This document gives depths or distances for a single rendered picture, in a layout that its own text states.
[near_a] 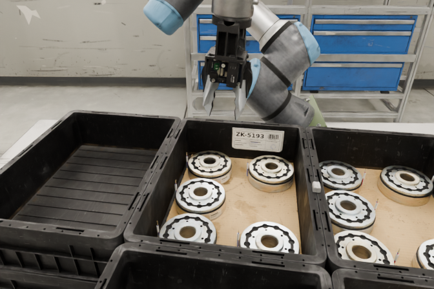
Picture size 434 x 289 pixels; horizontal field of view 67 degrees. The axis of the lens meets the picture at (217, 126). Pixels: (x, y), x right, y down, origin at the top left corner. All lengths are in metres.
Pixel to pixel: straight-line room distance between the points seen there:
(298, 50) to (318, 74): 1.69
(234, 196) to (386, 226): 0.31
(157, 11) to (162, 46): 2.74
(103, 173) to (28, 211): 0.17
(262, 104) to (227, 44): 0.38
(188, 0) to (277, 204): 0.45
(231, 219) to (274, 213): 0.09
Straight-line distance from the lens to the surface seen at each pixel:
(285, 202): 0.73
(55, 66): 3.82
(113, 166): 0.86
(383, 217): 0.77
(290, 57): 0.93
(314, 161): 0.69
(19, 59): 3.97
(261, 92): 0.93
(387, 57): 2.70
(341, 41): 2.59
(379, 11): 2.60
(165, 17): 0.66
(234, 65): 0.59
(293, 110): 0.97
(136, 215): 0.56
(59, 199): 0.81
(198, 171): 0.75
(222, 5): 0.58
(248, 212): 0.70
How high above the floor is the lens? 1.31
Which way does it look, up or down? 29 degrees down
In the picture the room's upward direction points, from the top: straight up
